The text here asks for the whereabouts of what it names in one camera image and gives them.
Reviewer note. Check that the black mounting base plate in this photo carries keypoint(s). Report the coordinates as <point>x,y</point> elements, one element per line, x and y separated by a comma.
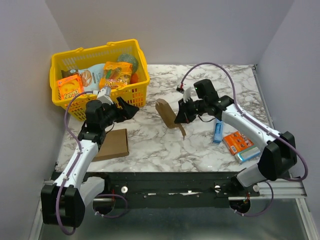
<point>162,190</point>

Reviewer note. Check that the orange small box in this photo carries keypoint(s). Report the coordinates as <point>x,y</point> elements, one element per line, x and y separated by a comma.
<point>236,142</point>

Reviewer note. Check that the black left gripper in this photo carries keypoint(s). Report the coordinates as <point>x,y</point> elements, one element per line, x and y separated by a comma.
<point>127,112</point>

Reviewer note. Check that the light blue cassava chips bag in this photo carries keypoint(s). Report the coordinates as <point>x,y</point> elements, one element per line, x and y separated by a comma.
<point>91,77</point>

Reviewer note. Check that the brown cardboard box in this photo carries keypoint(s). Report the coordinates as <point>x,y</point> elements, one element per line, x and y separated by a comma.
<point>114,146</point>
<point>168,116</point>

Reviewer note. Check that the yellow plastic shopping basket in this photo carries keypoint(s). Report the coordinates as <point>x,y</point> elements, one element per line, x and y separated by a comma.
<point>83,58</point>

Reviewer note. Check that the folded brown cardboard box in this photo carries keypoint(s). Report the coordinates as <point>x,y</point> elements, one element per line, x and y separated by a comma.
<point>114,146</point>

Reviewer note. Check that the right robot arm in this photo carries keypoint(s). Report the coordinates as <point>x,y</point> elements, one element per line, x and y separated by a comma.
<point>277,149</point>

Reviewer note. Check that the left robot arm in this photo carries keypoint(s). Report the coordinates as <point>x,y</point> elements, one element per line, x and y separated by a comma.
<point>64,202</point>

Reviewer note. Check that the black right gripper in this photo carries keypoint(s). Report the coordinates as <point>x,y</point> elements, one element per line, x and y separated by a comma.
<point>187,109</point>

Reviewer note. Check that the orange snack box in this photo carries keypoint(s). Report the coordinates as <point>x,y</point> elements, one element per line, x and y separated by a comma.
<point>70,86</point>

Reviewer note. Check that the grey green round sponge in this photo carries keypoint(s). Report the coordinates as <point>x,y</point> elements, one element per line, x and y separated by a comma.
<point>129,58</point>

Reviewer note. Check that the blue small box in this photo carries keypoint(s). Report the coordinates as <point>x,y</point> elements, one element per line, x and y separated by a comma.
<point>218,132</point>

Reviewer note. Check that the yellow mango gummy bag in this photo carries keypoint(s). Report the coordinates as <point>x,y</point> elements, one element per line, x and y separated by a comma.
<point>116,74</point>

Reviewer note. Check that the orange round fruit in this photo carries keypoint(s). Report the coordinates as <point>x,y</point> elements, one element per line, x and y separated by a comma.
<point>134,78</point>

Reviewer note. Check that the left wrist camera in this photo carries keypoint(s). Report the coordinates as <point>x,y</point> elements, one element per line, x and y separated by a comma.
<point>104,93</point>

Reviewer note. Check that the dark brown snack packet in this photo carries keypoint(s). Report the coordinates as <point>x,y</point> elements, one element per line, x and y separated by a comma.
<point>68,73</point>

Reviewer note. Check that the light blue mint pack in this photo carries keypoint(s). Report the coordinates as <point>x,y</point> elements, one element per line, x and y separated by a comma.
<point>247,154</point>

